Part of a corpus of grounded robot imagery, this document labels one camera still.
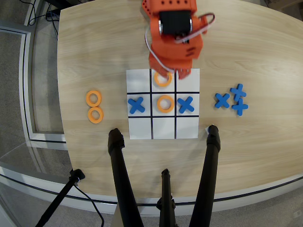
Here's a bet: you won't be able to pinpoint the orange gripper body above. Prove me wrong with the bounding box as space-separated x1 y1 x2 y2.
149 35 205 70

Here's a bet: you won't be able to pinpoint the orange moving gripper finger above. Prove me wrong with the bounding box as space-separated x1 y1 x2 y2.
177 67 193 80

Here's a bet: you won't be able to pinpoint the orange fixed gripper finger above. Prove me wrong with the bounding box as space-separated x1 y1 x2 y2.
149 56 177 77

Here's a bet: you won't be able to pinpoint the orange foam ring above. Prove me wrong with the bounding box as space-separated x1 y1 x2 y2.
153 70 173 87
85 90 103 107
156 95 175 113
87 106 104 124

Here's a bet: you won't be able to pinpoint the brown cardboard box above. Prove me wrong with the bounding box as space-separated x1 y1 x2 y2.
264 0 303 11

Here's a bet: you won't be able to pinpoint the blue foam cross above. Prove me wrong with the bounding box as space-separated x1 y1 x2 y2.
230 83 247 102
214 92 231 109
231 97 249 117
127 96 146 114
177 96 195 114

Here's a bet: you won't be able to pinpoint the white tic-tac-toe board sheet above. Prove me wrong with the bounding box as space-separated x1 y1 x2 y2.
126 68 201 140

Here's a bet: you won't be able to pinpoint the black tripod leg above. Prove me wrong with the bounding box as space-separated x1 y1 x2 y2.
188 124 222 227
107 128 145 227

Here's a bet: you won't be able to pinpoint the black tripod centre column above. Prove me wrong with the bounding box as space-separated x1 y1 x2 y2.
156 168 178 227

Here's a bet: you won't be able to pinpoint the thin black stand pole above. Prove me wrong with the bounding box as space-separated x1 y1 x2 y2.
35 168 86 227

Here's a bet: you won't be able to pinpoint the black floor cables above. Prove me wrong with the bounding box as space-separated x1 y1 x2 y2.
23 0 60 36

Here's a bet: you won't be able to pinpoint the grey metal floor frame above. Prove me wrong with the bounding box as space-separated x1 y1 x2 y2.
0 21 69 145

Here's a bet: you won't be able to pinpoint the black cable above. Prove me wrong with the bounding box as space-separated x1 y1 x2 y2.
72 183 105 227

